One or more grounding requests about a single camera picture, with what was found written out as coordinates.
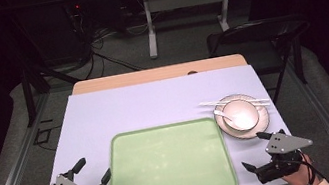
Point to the white table mat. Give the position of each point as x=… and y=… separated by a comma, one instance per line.
x=141, y=106

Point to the white spoon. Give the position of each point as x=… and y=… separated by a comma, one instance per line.
x=224, y=116

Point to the white chopstick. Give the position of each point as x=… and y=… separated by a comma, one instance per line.
x=211, y=102
x=264, y=103

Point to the wooden table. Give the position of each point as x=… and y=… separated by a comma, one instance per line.
x=149, y=74

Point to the black metal stand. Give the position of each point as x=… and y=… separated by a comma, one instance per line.
x=29, y=91

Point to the white plate with dark rim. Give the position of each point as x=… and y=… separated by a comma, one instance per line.
x=261, y=125

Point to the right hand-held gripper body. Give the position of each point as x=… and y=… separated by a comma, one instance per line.
x=282, y=154

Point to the black folding chair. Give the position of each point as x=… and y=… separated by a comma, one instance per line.
x=261, y=34

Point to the white bowl with dark rim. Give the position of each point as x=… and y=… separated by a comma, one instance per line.
x=242, y=114

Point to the green plastic tray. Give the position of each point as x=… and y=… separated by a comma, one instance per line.
x=168, y=164

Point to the person's right hand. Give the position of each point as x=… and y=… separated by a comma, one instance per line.
x=301, y=177

